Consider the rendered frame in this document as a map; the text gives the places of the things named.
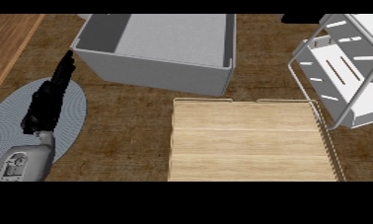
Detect open grey box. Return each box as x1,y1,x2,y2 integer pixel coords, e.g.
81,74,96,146
69,14,237,98

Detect white tiered wire basket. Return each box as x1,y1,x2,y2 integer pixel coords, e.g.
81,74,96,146
287,14,373,131

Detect round grey placemat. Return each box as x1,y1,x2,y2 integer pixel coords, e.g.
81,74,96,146
0,76,88,165

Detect pale wooden tray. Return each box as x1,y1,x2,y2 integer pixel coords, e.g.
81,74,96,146
167,97,346,183

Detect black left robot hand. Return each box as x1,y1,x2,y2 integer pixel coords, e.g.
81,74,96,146
21,49,77,136

